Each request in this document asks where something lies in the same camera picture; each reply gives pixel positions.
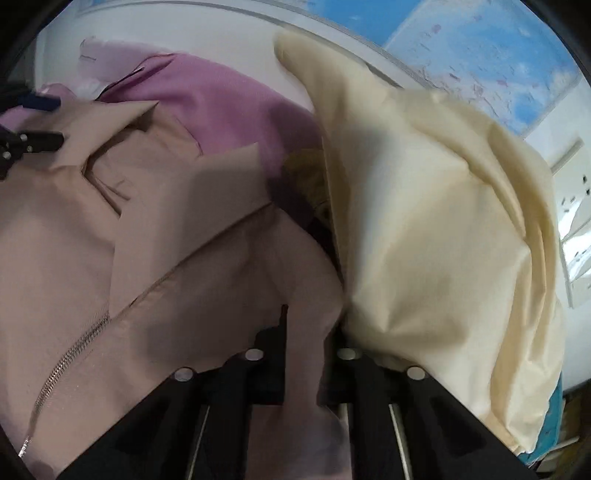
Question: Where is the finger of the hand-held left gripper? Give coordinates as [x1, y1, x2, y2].
[0, 82, 62, 114]
[0, 128, 65, 182]

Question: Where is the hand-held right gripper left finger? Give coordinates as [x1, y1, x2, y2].
[59, 305, 290, 480]

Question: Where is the teal cloth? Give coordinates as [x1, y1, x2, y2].
[522, 378, 568, 468]

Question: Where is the wall map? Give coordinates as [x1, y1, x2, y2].
[314, 0, 583, 138]

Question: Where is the cream cloth garment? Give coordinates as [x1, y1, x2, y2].
[274, 30, 568, 457]

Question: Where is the beige pink zip jacket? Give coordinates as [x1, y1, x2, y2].
[0, 99, 352, 480]

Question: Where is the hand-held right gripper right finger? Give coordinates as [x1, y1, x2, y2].
[318, 329, 539, 480]

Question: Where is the white wall socket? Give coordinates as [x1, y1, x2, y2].
[555, 172, 591, 210]

